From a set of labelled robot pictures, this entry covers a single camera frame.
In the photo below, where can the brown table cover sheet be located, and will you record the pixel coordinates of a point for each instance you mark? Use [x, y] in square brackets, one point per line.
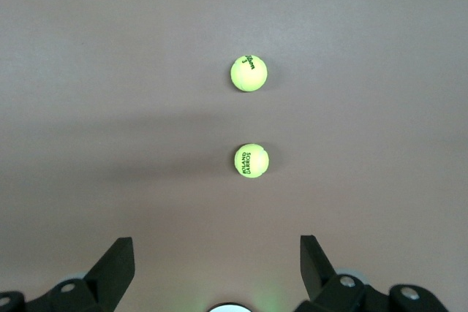
[109, 71]

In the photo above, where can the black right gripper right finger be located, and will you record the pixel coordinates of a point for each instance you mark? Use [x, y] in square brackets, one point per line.
[314, 268]

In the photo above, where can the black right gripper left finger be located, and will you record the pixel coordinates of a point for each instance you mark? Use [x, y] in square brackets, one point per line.
[109, 272]

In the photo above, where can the Wilson print tennis ball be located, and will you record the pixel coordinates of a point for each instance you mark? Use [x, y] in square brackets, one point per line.
[248, 74]

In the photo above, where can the Roland Garros print tennis ball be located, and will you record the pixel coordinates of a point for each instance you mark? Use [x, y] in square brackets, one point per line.
[256, 162]

